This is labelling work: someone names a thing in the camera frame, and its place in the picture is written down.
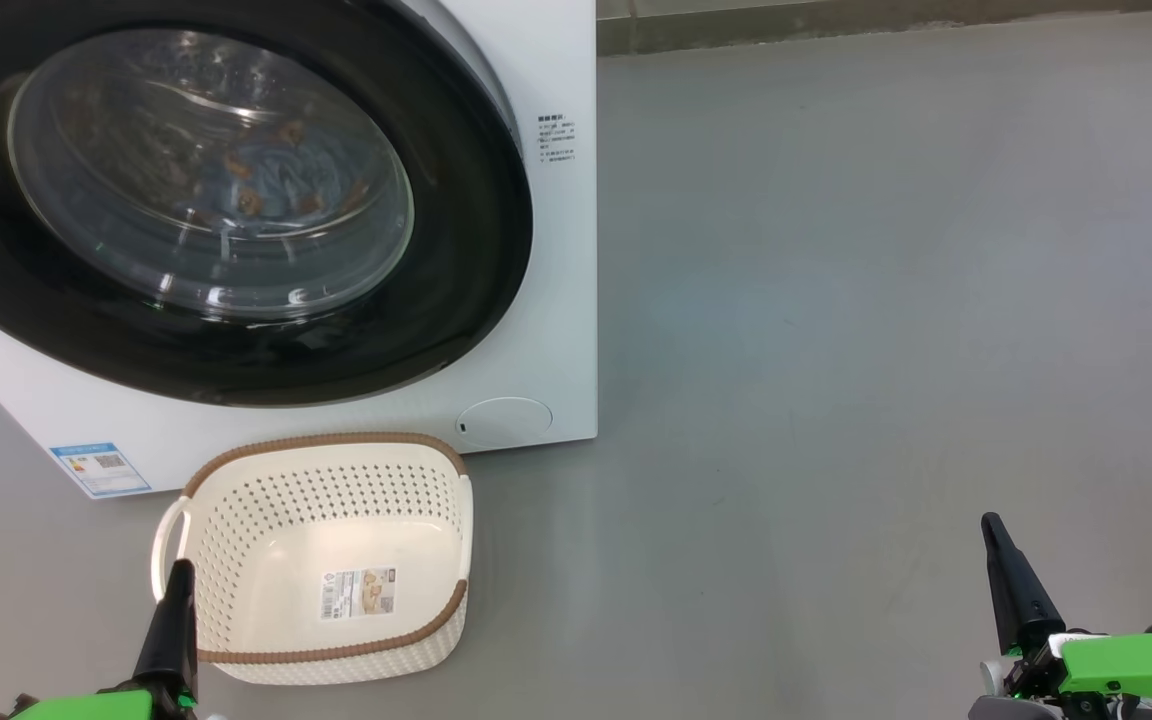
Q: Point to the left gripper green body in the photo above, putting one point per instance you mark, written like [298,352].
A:
[96,706]

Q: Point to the blue energy label sticker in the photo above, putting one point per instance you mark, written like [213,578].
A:
[101,470]

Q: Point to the black glass washer door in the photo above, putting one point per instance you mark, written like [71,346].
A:
[456,250]

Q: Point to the small printed text label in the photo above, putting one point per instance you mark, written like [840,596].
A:
[556,138]

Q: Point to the white front-load washing machine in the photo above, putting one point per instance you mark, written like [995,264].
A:
[556,300]

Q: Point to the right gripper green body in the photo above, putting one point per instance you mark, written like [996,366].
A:
[1126,665]

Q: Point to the basket product label sticker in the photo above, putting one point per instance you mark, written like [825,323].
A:
[359,593]

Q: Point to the cream perforated laundry basket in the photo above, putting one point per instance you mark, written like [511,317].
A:
[236,520]

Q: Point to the round white filter cover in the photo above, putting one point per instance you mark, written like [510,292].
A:
[504,422]

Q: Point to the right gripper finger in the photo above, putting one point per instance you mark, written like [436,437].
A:
[1021,600]

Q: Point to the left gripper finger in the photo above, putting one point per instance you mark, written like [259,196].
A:
[168,640]

